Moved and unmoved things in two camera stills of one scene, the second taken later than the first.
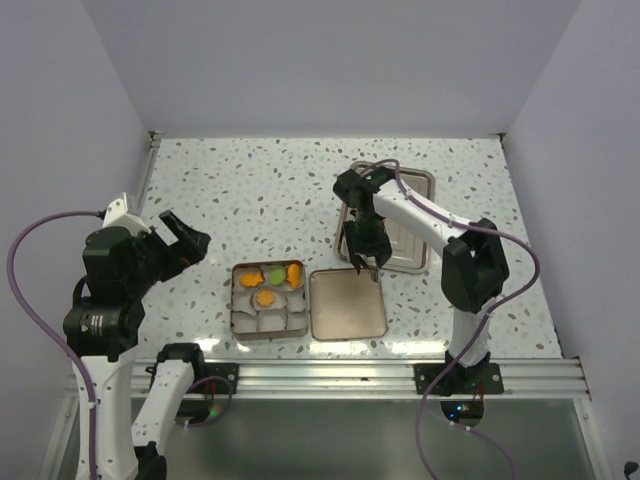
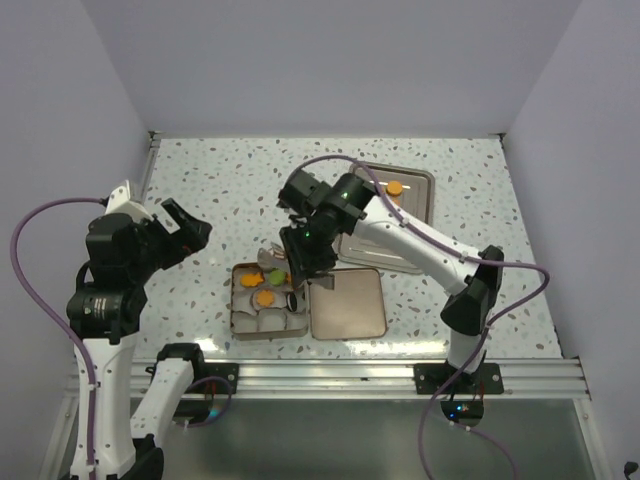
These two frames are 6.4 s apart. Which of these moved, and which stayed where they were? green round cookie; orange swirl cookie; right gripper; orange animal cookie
Moved: right gripper
Stayed: orange swirl cookie; orange animal cookie; green round cookie
